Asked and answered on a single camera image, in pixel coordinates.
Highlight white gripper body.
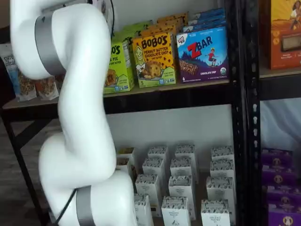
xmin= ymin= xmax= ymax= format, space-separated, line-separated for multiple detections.
xmin=93 ymin=0 xmax=113 ymax=22

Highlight green Bobo's apple pie box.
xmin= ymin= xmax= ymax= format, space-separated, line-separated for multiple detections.
xmin=112 ymin=29 xmax=142 ymax=45
xmin=103 ymin=41 xmax=135 ymax=94
xmin=124 ymin=20 xmax=153 ymax=26
xmin=121 ymin=23 xmax=151 ymax=32

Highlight yellow Bobo's peanut butter box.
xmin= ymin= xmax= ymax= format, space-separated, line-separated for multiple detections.
xmin=141 ymin=27 xmax=177 ymax=37
xmin=156 ymin=12 xmax=189 ymax=24
xmin=132 ymin=32 xmax=177 ymax=89
xmin=150 ymin=21 xmax=184 ymax=30

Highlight wooden shelf board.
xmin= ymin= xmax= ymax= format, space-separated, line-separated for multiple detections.
xmin=260 ymin=66 xmax=301 ymax=79
xmin=2 ymin=79 xmax=230 ymax=110

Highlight blue purple Zbar box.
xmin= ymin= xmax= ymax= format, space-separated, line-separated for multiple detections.
xmin=188 ymin=16 xmax=227 ymax=25
xmin=194 ymin=8 xmax=226 ymax=19
xmin=182 ymin=23 xmax=228 ymax=33
xmin=176 ymin=25 xmax=229 ymax=83

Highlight white granola box yellow label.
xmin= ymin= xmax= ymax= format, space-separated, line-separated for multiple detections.
xmin=117 ymin=147 xmax=136 ymax=163
xmin=115 ymin=157 xmax=137 ymax=182

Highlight white organic pasta box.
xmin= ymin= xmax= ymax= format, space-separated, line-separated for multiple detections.
xmin=147 ymin=145 xmax=169 ymax=163
xmin=210 ymin=145 xmax=235 ymax=163
xmin=169 ymin=158 xmax=193 ymax=179
xmin=168 ymin=175 xmax=197 ymax=221
xmin=201 ymin=199 xmax=230 ymax=226
xmin=175 ymin=145 xmax=196 ymax=163
xmin=206 ymin=176 xmax=236 ymax=223
xmin=134 ymin=194 xmax=154 ymax=226
xmin=209 ymin=159 xmax=236 ymax=179
xmin=161 ymin=196 xmax=191 ymax=226
xmin=135 ymin=174 xmax=159 ymax=208
xmin=142 ymin=157 xmax=165 ymax=179

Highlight large orange snack box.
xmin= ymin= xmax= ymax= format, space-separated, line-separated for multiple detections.
xmin=270 ymin=0 xmax=301 ymax=70

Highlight purple snack box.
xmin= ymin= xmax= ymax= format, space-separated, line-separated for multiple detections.
xmin=262 ymin=148 xmax=293 ymax=167
xmin=262 ymin=164 xmax=297 ymax=186
xmin=268 ymin=206 xmax=301 ymax=226
xmin=267 ymin=186 xmax=301 ymax=208

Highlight granola bag orange label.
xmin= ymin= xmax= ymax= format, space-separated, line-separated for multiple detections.
xmin=34 ymin=76 xmax=60 ymax=101

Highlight granola bag blue label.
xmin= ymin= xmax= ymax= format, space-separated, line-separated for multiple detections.
xmin=0 ymin=44 xmax=38 ymax=102

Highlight white plastic sheet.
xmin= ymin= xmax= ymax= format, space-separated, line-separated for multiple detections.
xmin=260 ymin=100 xmax=301 ymax=151

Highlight white small cartons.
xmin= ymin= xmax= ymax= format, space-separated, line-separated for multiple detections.
xmin=131 ymin=141 xmax=236 ymax=226

